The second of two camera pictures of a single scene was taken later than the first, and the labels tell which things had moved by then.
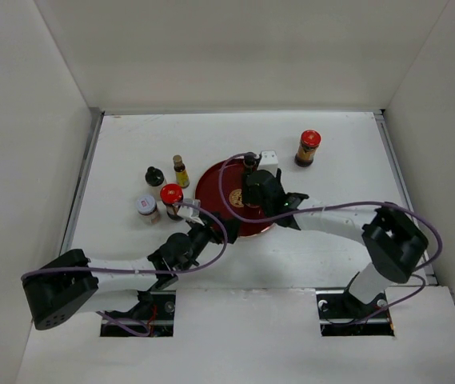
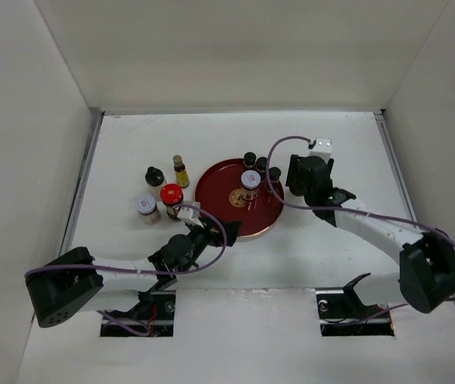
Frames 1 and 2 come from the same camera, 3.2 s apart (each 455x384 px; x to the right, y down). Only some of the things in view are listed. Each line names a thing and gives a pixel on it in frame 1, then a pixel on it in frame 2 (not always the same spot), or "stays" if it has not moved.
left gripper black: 231,226 stays
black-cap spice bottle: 249,161 stays
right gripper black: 246,192 to 294,169
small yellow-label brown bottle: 181,172 stays
